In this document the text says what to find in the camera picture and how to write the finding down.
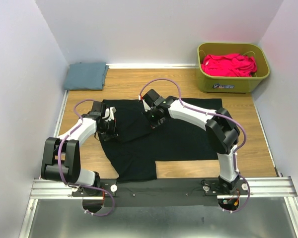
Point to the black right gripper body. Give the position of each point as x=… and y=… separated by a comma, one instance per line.
x=153, y=119

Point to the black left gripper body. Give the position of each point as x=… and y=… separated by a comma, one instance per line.
x=109, y=130

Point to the black t-shirt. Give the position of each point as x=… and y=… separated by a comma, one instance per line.
x=134, y=152

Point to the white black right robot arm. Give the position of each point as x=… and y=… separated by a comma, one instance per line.
x=222, y=132

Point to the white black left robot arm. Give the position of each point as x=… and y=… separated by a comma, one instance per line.
x=61, y=156

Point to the folded blue-grey t-shirt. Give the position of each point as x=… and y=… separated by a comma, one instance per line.
x=86, y=76

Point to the olive green plastic bin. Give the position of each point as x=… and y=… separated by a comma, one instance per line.
x=207, y=83

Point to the pink t-shirt in bin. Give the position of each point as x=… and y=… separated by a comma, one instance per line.
x=231, y=65

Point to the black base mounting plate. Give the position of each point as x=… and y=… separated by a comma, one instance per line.
x=162, y=192

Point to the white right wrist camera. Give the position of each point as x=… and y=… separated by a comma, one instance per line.
x=145, y=105

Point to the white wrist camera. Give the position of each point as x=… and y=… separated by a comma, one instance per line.
x=145, y=105
x=109, y=114

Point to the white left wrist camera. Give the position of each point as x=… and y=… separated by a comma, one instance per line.
x=109, y=114

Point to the aluminium frame rail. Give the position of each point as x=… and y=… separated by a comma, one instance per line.
x=269, y=210

